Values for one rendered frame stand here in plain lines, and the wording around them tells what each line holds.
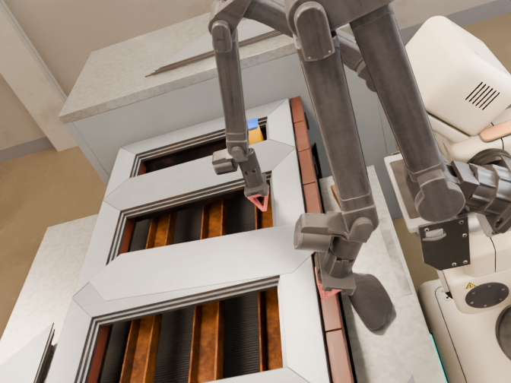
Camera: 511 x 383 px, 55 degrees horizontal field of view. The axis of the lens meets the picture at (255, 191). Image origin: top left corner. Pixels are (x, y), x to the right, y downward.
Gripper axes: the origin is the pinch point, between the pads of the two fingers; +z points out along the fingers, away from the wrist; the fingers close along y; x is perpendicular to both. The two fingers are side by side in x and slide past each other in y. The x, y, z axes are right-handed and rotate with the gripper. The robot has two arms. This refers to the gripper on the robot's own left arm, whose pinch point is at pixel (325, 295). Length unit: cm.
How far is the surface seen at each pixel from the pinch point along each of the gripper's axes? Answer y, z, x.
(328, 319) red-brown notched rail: -5.5, 16.3, 5.6
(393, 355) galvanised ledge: -1.6, 23.4, 23.8
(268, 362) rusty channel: -5.8, 38.0, -5.0
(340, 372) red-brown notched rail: 8.4, 15.9, 6.5
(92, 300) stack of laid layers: -26, 45, -56
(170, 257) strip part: -36, 34, -35
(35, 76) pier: -272, 119, -159
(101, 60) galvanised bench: -154, 35, -81
